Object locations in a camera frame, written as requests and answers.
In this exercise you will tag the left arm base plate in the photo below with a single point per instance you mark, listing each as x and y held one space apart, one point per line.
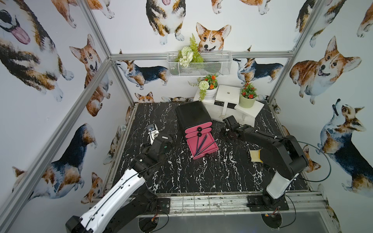
159 205

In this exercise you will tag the green fern with white flowers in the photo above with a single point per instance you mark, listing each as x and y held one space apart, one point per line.
189 54

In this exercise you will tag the dark blue pencil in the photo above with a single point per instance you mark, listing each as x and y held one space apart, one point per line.
197 146
206 148
201 145

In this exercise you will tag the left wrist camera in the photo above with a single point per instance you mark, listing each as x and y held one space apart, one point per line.
153 132

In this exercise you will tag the white pot orange flowers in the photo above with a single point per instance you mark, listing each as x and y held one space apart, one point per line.
207 86

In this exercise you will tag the white wire basket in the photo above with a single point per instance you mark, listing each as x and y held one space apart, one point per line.
218 63

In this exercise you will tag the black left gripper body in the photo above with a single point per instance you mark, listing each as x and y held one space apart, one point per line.
157 139

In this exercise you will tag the white wooden stand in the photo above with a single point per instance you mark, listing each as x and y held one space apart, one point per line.
225 103

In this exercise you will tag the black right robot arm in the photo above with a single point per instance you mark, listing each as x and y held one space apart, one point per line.
284 154

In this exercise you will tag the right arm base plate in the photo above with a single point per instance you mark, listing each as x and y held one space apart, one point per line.
260 203

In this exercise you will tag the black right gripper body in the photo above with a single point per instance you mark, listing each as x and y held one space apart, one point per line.
228 134

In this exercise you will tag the yellow sticky note pad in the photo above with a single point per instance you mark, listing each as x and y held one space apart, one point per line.
255 156

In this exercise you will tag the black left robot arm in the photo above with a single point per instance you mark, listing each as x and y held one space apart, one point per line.
129 197

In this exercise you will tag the green pot red flowers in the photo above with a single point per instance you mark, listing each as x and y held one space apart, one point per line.
248 96

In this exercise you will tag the black drawer cabinet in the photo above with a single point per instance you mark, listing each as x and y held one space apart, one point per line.
193 115

